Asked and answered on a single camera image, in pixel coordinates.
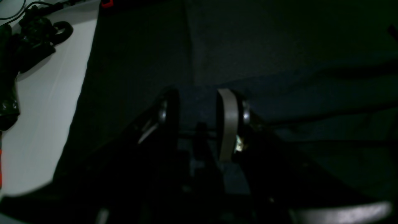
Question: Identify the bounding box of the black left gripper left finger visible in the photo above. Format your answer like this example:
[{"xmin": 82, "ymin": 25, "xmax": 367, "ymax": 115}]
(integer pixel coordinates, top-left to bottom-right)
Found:
[{"xmin": 134, "ymin": 88, "xmax": 180, "ymax": 156}]

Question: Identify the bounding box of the black table cover cloth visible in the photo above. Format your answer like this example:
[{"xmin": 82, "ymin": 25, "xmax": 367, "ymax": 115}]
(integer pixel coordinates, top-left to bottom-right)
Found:
[{"xmin": 53, "ymin": 0, "xmax": 194, "ymax": 181}]

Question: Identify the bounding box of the orange clamp top left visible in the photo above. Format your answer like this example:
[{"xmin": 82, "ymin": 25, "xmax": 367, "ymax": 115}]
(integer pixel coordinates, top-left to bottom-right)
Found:
[{"xmin": 101, "ymin": 0, "xmax": 114, "ymax": 9}]

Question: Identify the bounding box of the black t-shirt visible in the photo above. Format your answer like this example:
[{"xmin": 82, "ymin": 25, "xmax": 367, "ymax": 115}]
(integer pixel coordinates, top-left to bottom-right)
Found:
[{"xmin": 183, "ymin": 0, "xmax": 397, "ymax": 198}]

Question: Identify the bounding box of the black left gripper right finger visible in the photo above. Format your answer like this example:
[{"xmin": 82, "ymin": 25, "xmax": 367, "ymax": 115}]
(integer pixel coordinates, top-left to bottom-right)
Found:
[{"xmin": 216, "ymin": 88, "xmax": 252, "ymax": 162}]

